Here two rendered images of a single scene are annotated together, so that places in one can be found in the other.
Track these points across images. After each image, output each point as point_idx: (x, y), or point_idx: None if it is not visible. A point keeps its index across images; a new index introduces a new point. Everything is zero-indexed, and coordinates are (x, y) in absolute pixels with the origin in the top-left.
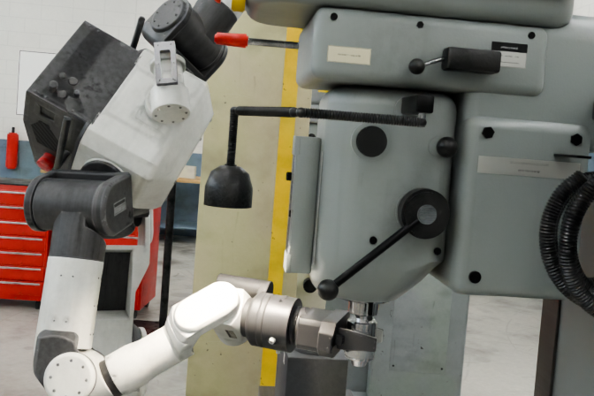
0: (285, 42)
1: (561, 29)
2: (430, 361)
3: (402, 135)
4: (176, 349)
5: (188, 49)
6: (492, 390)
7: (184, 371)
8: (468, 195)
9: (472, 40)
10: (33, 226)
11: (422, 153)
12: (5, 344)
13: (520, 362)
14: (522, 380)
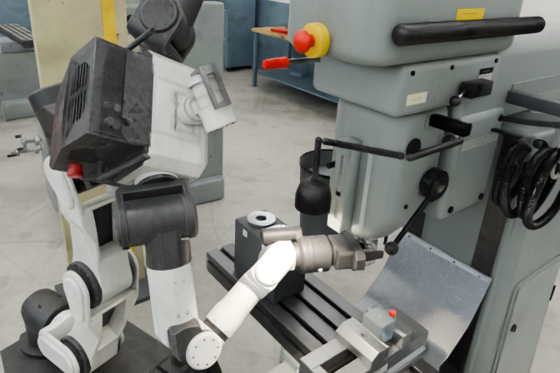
0: (312, 59)
1: (503, 51)
2: None
3: (426, 138)
4: (260, 297)
5: (176, 42)
6: (225, 153)
7: (4, 197)
8: (454, 166)
9: (472, 71)
10: (127, 249)
11: (432, 146)
12: None
13: (231, 129)
14: (238, 141)
